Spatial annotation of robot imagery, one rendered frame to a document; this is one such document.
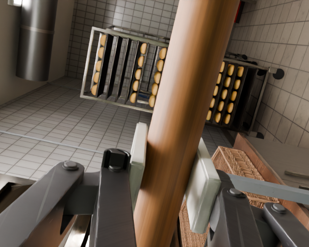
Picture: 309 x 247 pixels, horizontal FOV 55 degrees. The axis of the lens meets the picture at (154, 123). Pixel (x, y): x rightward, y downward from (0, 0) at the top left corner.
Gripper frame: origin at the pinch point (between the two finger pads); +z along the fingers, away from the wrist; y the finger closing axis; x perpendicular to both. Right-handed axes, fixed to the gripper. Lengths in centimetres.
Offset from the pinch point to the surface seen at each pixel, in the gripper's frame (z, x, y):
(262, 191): 81, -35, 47
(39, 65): 287, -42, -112
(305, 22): 252, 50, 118
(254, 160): 128, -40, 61
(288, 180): 104, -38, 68
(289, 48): 265, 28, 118
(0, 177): 148, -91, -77
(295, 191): 81, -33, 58
